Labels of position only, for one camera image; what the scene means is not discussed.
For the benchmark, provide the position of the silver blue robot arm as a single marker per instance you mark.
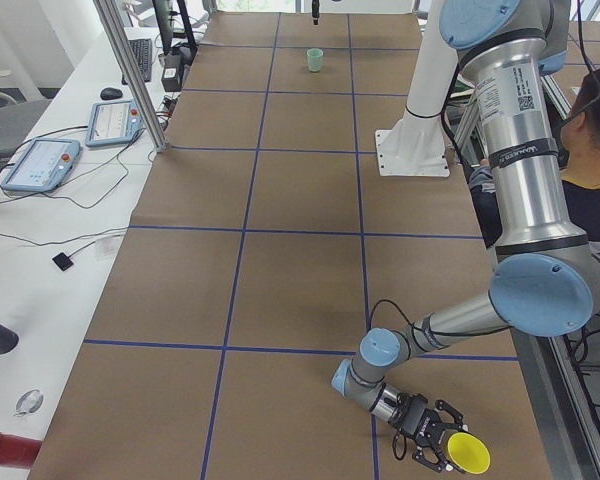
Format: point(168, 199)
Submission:
point(546, 282)

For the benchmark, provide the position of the black keyboard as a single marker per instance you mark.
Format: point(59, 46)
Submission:
point(142, 50)

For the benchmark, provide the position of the brown paper table mat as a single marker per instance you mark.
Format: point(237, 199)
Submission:
point(264, 244)

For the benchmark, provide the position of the green plastic cup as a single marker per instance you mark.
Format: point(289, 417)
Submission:
point(315, 58)

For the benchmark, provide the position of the aluminium frame post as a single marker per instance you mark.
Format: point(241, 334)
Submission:
point(116, 34)

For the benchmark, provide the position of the red cylinder object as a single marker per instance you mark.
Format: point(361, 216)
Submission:
point(18, 452)

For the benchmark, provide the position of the yellow plastic cup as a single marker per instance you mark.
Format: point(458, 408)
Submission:
point(469, 453)

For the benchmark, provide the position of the blue teach pendant far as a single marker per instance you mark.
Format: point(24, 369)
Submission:
point(113, 123)

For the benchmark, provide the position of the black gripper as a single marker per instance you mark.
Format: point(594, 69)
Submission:
point(414, 416)

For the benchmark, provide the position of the black power adapter box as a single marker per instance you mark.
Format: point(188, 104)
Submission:
point(171, 78)

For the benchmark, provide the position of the small black square device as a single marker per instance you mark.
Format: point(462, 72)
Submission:
point(63, 261)

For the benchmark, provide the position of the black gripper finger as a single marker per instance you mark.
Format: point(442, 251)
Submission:
point(315, 11)

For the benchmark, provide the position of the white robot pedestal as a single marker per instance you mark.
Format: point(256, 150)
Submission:
point(415, 146)

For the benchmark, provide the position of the blue teach pendant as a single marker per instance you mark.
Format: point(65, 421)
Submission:
point(113, 123)
point(43, 165)

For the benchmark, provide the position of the black computer mouse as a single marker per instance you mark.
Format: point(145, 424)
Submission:
point(110, 93)

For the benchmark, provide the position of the seated person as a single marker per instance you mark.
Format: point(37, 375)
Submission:
point(581, 176)

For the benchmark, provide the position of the blue teach pendant near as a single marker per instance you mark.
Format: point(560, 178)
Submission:
point(43, 165)

